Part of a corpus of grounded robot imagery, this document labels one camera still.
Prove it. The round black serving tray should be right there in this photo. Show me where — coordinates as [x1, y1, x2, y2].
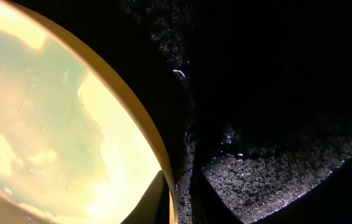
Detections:
[22, 0, 352, 223]

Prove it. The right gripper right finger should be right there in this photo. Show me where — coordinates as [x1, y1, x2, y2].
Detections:
[190, 174, 241, 224]

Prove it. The yellow plate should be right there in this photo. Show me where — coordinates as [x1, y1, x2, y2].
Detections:
[0, 1, 179, 224]

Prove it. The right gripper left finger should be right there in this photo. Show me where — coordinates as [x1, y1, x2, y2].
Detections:
[121, 170, 170, 224]

